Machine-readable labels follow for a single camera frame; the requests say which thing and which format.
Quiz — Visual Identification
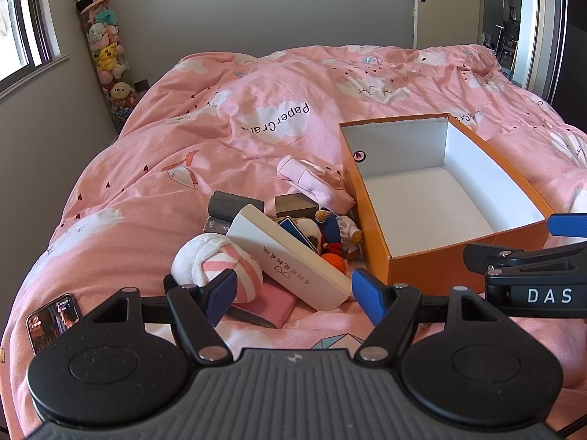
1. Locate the red panda plush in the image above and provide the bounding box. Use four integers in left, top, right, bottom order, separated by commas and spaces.
277, 215, 326, 256

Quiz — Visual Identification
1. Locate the dark wardrobe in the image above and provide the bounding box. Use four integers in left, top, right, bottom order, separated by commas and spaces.
556, 0, 587, 117

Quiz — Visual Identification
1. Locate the plush doll in blue jacket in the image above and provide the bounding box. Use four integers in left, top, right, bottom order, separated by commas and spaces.
316, 208, 364, 260

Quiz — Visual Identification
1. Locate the brown box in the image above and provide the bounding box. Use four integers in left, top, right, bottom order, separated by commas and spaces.
274, 194, 322, 217

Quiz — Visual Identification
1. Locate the small dark printed box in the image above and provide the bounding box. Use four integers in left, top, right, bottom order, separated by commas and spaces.
203, 215, 233, 236

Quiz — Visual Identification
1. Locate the long white box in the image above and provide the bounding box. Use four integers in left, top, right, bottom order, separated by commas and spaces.
227, 204, 353, 311

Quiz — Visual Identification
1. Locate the pink printed duvet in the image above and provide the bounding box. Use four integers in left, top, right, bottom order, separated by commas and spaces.
0, 43, 587, 440

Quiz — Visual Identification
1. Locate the window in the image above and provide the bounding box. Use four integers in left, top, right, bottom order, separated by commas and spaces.
0, 0, 70, 98

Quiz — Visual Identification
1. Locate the pink cloth pouch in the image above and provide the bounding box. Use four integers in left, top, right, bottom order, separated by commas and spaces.
276, 155, 357, 214

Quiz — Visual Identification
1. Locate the smartphone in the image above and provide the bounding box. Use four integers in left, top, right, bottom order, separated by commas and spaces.
26, 293, 83, 356

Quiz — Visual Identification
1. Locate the pink notebook with strap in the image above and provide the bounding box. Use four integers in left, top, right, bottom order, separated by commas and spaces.
247, 283, 299, 329

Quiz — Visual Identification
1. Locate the orange cardboard box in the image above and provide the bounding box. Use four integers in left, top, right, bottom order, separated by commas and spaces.
338, 113, 557, 295

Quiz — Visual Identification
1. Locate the clear tube of plush toys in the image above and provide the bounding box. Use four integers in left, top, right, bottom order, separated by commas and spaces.
79, 0, 139, 132

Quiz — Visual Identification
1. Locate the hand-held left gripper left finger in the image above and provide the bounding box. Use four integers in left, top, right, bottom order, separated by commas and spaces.
79, 268, 237, 364

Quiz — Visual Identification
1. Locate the orange crochet ball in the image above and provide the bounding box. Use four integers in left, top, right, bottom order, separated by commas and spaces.
321, 252, 350, 276

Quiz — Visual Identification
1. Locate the large dark grey box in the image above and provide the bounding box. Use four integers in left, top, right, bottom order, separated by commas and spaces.
207, 191, 266, 219

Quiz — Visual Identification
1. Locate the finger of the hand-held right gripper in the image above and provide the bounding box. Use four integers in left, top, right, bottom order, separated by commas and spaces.
463, 241, 587, 281
548, 213, 587, 239

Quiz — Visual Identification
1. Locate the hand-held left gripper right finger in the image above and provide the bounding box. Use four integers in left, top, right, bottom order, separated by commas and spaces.
351, 268, 502, 364

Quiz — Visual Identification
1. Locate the white door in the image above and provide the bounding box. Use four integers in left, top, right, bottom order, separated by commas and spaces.
413, 0, 487, 49

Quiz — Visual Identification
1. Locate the silver door frame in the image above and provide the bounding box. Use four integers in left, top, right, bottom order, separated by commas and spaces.
513, 0, 558, 98

